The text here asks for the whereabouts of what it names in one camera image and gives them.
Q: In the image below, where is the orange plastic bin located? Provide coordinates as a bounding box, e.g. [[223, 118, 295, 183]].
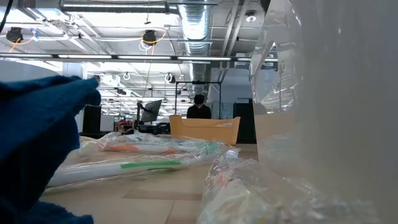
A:
[[169, 114, 241, 146]]

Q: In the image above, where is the blue toothbrush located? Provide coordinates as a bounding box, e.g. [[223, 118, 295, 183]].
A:
[[174, 139, 203, 148]]

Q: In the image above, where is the green toothbrush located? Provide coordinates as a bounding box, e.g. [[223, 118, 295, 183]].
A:
[[46, 140, 225, 188]]

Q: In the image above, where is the white plastic bin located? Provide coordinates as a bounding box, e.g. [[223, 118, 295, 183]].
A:
[[250, 0, 398, 224], [0, 60, 62, 83]]

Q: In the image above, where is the person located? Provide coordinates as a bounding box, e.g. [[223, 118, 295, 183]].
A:
[[186, 93, 212, 119]]

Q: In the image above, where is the grey tilted monitor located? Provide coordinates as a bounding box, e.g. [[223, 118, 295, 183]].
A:
[[140, 99, 163, 123]]

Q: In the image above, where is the black cabinet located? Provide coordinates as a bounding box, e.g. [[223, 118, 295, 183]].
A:
[[82, 105, 103, 135]]

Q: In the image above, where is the long ceiling light strip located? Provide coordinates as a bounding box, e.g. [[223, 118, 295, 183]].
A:
[[0, 53, 279, 62]]

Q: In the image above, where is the blue cloth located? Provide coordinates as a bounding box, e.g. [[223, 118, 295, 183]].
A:
[[0, 75, 102, 224]]

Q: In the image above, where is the black metal frame stand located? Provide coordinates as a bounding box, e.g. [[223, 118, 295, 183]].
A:
[[174, 80, 223, 119]]

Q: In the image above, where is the silver ventilation duct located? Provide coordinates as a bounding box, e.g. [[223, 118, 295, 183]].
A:
[[177, 0, 213, 91]]

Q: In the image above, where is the black ceiling cable reel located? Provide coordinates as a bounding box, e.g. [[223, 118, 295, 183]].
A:
[[5, 26, 24, 44], [141, 29, 158, 46]]

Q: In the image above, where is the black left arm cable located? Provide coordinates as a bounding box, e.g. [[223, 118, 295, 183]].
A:
[[0, 0, 14, 34]]

